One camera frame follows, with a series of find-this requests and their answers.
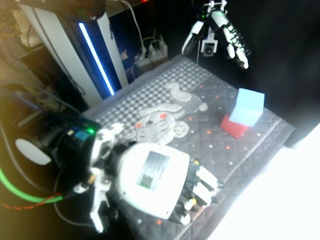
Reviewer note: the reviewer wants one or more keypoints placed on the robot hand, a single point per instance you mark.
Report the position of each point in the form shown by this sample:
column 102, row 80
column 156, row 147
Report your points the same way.
column 220, row 18
column 150, row 180

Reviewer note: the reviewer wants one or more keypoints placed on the light blue cube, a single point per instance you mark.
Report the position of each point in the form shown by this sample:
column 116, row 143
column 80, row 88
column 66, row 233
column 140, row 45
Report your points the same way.
column 247, row 107

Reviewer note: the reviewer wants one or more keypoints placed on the red cube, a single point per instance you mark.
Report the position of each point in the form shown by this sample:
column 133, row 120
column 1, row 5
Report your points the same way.
column 232, row 127

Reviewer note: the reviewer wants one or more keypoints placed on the white power strip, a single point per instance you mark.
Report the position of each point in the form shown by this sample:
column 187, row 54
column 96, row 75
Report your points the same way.
column 152, row 53

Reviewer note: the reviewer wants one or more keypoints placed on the grey quilt with bear print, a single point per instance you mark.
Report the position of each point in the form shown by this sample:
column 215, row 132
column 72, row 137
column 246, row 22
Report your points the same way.
column 200, row 120

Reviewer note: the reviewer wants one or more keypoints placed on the white column with blue light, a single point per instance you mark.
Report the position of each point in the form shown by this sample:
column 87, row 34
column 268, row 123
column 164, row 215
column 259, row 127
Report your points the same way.
column 75, row 50

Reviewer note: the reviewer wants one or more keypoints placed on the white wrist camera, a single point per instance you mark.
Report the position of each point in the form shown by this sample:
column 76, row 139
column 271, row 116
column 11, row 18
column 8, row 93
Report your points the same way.
column 208, row 48

